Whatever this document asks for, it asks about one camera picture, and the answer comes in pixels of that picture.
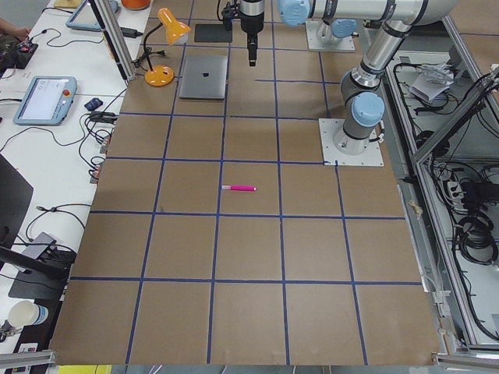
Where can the aluminium frame post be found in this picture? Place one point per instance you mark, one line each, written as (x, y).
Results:
(113, 35)

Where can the black power adapter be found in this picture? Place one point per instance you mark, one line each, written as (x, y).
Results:
(130, 32)

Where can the orange cylindrical container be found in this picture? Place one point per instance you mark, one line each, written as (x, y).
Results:
(136, 5)

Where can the small dark blue pouch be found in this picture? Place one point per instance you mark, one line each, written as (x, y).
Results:
(93, 104)

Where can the pink highlighter pen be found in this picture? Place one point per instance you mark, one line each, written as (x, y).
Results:
(243, 188)

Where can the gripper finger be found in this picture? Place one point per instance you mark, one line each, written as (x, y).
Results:
(254, 49)
(250, 49)

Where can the black mousepad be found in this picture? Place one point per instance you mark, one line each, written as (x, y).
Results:
(212, 33)

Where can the grey usb hub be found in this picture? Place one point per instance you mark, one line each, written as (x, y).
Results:
(38, 246)

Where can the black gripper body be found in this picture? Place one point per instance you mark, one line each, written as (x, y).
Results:
(249, 21)

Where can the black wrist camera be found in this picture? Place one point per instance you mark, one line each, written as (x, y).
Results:
(228, 14)

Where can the white paper cup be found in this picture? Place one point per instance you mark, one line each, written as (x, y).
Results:
(27, 313)

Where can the person at desk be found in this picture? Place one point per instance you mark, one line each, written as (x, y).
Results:
(11, 37)

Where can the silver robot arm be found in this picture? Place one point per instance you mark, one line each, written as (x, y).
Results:
(335, 31)
(364, 108)

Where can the lamp power cable plug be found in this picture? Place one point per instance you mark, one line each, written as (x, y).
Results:
(138, 62)

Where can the black monitor stand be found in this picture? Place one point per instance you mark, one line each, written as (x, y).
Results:
(43, 278)

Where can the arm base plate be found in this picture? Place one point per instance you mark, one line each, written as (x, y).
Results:
(340, 150)
(347, 45)

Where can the grey closed laptop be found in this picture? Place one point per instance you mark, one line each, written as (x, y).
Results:
(204, 77)

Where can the blue teach pendant tablet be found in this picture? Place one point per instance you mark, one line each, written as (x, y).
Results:
(47, 101)

